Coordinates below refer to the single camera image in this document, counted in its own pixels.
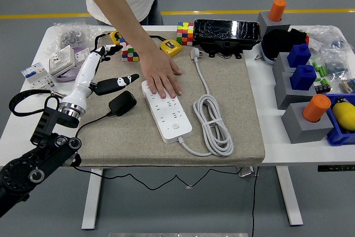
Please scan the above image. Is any white wall socket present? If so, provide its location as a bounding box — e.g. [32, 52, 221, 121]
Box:
[48, 44, 76, 76]

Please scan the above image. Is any blue square peg block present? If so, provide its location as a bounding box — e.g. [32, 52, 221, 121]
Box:
[287, 43, 312, 68]
[290, 64, 318, 91]

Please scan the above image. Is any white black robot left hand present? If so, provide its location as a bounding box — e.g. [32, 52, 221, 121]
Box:
[61, 44, 140, 110]

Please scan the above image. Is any orange cylinder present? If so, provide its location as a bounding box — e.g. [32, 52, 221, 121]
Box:
[302, 94, 332, 123]
[267, 0, 287, 23]

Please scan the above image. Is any white table leg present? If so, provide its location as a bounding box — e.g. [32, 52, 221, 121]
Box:
[82, 168, 104, 231]
[276, 166, 303, 226]

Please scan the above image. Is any white power strip board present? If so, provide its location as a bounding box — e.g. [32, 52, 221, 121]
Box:
[141, 80, 193, 144]

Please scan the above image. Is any silver metal bracket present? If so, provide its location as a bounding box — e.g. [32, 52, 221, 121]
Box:
[237, 166, 260, 178]

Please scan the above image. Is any black power adapter plug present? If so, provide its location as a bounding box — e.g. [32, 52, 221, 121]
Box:
[108, 90, 138, 118]

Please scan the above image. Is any white wall switch panel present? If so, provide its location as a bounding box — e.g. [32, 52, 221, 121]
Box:
[72, 47, 91, 70]

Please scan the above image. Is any blue plastic bin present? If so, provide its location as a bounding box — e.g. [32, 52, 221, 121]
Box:
[324, 92, 355, 147]

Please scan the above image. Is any dark small electronic component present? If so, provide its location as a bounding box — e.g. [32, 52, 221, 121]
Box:
[315, 79, 332, 95]

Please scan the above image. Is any purple tape roll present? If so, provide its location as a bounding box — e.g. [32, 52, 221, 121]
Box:
[52, 46, 84, 83]

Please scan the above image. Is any white power strip cord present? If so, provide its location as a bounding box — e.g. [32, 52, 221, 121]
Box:
[177, 47, 234, 158]

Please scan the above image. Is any clear bag of metal nuts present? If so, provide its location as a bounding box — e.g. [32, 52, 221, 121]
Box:
[44, 19, 102, 56]

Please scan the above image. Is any clear bag of blue parts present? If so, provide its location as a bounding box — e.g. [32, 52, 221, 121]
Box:
[323, 49, 351, 82]

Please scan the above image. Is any white circuit breaker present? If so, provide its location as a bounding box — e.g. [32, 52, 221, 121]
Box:
[21, 62, 58, 93]

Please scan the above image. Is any clear bag of brown parts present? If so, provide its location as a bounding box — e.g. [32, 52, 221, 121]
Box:
[338, 78, 355, 93]

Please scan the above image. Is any person's right hand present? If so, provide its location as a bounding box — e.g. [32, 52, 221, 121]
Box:
[138, 48, 183, 99]

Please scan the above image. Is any clear bag of small parts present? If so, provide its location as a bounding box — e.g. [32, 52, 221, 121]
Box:
[306, 25, 352, 54]

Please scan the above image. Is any black table control panel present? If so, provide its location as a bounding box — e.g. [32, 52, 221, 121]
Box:
[317, 165, 355, 172]

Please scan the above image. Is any white blue round device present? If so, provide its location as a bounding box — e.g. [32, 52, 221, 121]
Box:
[260, 45, 278, 67]

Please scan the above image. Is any yellow toy fruit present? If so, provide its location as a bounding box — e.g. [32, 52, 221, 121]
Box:
[332, 97, 355, 132]

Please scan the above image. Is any colourful puzzle cube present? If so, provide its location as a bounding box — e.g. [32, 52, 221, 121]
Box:
[176, 21, 195, 47]
[121, 41, 140, 62]

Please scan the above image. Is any black hanging cable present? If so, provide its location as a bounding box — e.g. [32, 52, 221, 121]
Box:
[251, 166, 258, 237]

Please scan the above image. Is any grey block with hole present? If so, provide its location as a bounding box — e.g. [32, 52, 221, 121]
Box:
[273, 72, 318, 110]
[281, 103, 334, 144]
[272, 52, 299, 81]
[256, 11, 291, 38]

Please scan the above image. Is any black cap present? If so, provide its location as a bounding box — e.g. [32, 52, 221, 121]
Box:
[261, 28, 308, 63]

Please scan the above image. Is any black device cracked screen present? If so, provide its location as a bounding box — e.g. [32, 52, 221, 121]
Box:
[192, 18, 262, 60]

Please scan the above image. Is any yellow tape measure black face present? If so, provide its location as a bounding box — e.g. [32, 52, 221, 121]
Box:
[93, 30, 124, 54]

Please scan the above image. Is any yellow tape measure clear window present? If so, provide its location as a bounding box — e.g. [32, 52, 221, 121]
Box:
[149, 34, 183, 58]

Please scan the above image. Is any grey-brown mat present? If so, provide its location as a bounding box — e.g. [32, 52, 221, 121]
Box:
[72, 30, 266, 168]

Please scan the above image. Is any thin black adapter cord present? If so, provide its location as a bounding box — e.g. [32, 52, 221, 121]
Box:
[72, 112, 242, 192]

